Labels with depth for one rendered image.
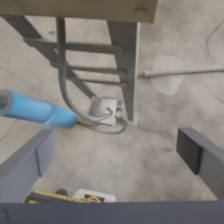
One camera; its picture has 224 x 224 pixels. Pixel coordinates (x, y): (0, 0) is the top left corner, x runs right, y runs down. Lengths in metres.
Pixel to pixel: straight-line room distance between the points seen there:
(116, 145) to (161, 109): 0.42
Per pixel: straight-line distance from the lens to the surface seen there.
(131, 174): 1.23
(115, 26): 0.21
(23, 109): 0.35
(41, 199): 1.06
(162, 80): 1.28
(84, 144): 1.25
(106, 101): 0.45
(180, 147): 0.17
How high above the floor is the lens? 1.20
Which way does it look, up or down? 79 degrees down
